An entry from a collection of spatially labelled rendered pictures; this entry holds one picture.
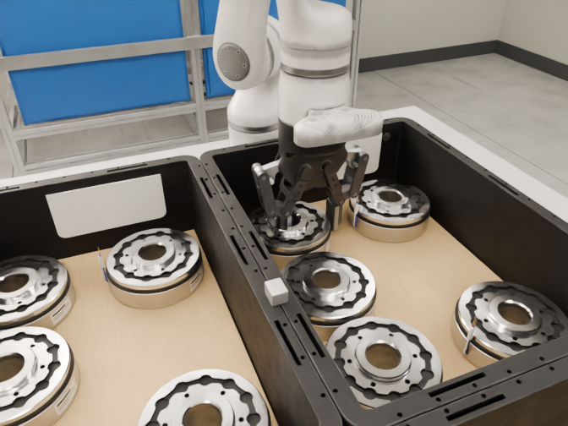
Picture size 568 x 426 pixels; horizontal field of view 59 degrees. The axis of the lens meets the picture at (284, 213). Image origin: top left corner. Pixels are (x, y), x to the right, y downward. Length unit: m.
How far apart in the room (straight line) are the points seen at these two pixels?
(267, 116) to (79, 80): 1.63
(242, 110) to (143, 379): 0.45
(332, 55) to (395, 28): 3.40
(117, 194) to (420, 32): 3.56
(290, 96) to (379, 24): 3.31
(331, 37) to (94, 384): 0.38
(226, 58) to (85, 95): 1.66
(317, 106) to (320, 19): 0.08
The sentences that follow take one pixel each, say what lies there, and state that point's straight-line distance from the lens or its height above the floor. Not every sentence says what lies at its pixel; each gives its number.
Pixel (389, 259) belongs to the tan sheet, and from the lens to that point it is 0.61.
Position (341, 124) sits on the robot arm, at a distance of 0.48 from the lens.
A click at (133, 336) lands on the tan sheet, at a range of 0.53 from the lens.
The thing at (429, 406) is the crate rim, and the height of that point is 0.93.
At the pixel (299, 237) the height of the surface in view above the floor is 0.86.
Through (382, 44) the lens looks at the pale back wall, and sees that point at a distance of 3.86.
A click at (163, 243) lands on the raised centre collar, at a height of 0.87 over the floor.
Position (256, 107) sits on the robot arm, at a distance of 0.79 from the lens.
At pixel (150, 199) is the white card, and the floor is 0.89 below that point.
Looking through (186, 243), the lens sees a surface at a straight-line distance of 0.58.
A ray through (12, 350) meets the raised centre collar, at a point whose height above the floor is 0.87.
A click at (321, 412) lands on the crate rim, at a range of 0.34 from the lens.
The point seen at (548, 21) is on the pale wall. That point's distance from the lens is 4.22.
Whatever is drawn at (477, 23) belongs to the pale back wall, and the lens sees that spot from 4.36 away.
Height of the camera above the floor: 1.21
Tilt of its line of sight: 34 degrees down
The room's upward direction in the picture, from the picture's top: straight up
